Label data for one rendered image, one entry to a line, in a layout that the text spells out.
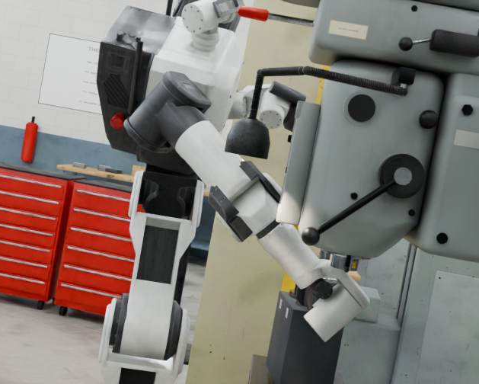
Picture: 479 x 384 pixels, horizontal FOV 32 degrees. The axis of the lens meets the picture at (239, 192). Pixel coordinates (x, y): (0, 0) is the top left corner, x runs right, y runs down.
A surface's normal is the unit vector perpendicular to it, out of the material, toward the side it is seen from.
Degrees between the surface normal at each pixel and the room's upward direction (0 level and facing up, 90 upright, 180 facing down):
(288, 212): 90
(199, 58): 34
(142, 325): 74
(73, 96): 90
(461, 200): 90
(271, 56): 90
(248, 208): 62
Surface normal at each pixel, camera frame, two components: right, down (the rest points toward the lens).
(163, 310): 0.18, -0.43
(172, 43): 0.19, -0.77
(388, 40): -0.04, 0.04
